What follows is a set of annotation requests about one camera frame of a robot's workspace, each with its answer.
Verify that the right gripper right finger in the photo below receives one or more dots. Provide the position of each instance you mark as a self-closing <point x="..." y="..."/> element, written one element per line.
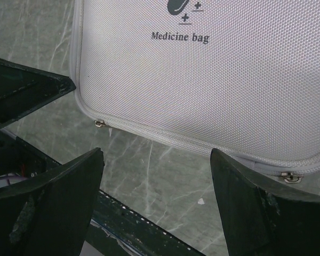
<point x="261" y="216"/>

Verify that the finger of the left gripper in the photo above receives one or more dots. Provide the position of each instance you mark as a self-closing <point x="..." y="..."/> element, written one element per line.
<point x="24" y="90"/>

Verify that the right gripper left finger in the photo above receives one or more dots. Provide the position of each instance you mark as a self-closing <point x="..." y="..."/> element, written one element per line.
<point x="50" y="213"/>

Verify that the white medicine kit case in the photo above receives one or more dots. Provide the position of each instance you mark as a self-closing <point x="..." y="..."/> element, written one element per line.
<point x="242" y="77"/>

